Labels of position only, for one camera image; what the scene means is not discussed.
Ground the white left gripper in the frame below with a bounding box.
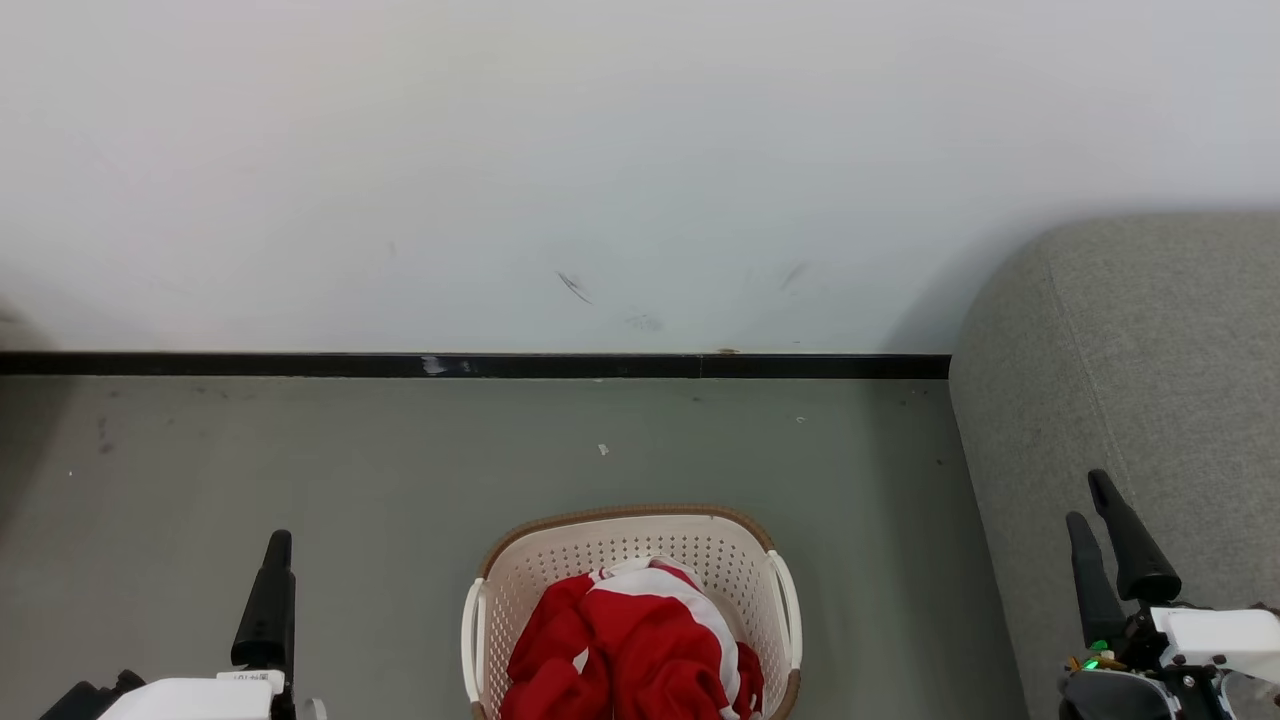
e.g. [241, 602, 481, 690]
[98, 530, 298, 720]

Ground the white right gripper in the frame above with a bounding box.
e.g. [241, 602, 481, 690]
[1065, 469, 1280, 693]

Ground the red garment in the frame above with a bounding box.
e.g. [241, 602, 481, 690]
[578, 557, 767, 720]

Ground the grey fabric sofa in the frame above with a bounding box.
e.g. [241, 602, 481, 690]
[948, 213, 1280, 720]

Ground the cream perforated basket, brown rim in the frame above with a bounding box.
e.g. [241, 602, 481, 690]
[461, 504, 804, 720]

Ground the black wall baseboard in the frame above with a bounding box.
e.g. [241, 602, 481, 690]
[0, 351, 952, 381]

